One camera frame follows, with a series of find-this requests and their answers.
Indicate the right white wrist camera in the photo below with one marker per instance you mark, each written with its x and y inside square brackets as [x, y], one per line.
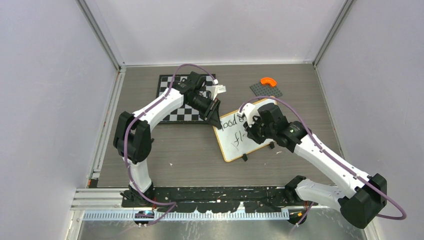
[248, 111]

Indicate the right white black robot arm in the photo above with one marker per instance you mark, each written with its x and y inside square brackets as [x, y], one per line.
[355, 194]

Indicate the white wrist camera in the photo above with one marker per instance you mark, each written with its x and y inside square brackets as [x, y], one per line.
[217, 89]
[248, 111]

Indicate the black white checkerboard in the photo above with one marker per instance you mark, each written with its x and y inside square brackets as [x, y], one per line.
[184, 114]

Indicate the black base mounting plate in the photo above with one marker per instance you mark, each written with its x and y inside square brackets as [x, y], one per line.
[218, 199]

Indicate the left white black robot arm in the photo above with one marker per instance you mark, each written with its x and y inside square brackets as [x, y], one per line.
[133, 134]

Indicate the orange curved block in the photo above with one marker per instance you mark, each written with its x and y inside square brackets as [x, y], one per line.
[268, 81]

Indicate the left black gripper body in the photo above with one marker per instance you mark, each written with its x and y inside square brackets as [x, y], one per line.
[210, 109]

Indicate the yellow framed whiteboard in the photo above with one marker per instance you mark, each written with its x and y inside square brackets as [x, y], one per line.
[232, 138]

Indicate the grey lego baseplate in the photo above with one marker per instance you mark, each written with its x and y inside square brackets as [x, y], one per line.
[265, 90]

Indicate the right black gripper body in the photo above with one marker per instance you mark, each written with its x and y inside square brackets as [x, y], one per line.
[265, 130]

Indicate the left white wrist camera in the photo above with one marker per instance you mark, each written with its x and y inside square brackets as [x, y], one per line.
[217, 89]

